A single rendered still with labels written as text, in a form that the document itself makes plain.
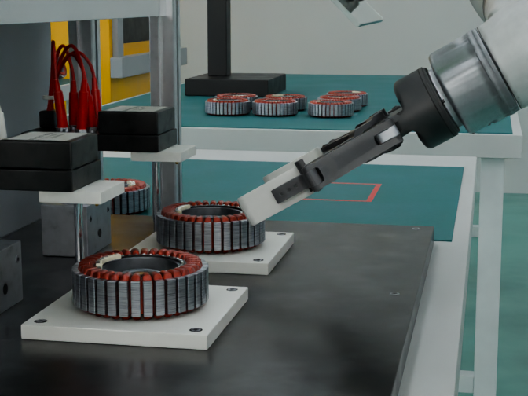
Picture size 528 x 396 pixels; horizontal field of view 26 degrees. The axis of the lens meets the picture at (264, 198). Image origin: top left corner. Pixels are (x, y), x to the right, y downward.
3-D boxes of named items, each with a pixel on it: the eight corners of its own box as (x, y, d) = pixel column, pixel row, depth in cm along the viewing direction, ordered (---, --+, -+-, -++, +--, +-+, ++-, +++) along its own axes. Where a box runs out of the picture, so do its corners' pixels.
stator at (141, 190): (66, 219, 148) (65, 191, 147) (67, 204, 159) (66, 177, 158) (152, 216, 150) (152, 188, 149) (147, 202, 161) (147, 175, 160)
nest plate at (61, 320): (248, 299, 101) (248, 286, 101) (207, 350, 86) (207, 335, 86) (86, 291, 104) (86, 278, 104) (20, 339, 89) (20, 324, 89)
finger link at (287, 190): (326, 177, 107) (321, 182, 105) (280, 203, 109) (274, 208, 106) (318, 163, 107) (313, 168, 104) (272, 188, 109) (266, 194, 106)
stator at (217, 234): (273, 234, 123) (273, 200, 122) (253, 257, 112) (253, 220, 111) (172, 230, 125) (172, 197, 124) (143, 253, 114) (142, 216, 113)
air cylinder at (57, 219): (112, 243, 124) (111, 192, 123) (89, 258, 117) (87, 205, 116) (67, 240, 125) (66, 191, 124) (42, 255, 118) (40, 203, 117)
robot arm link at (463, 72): (518, 105, 115) (465, 134, 116) (474, 26, 114) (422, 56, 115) (522, 115, 106) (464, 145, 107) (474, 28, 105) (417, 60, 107)
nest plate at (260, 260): (294, 243, 124) (294, 232, 124) (268, 275, 110) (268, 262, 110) (161, 237, 127) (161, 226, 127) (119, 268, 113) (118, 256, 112)
